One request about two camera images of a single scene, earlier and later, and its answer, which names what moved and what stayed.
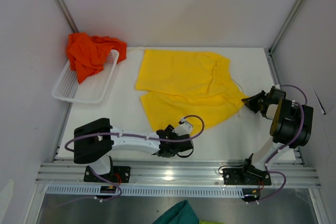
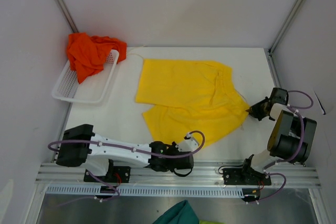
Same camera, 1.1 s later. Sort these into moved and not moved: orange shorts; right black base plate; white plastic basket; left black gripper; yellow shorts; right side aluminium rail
Moved: left black gripper; yellow shorts
Not moved: white plastic basket; right black base plate; orange shorts; right side aluminium rail
